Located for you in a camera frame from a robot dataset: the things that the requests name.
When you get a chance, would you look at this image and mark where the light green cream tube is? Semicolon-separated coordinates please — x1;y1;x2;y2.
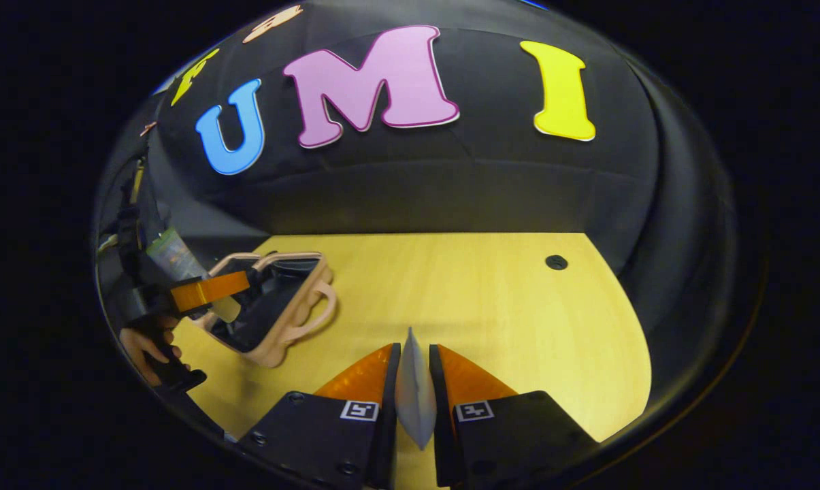
394;327;439;451

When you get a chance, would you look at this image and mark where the pink suitcase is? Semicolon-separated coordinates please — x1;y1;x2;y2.
195;252;338;369

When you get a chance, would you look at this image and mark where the white and green cream tube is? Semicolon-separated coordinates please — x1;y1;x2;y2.
146;227;242;325

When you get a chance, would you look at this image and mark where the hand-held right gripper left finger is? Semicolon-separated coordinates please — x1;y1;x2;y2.
236;342;402;490

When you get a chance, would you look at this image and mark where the black backdrop cloth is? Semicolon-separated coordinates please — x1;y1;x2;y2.
97;0;737;436

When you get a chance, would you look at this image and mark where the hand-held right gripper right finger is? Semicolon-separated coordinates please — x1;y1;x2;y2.
429;344;600;489

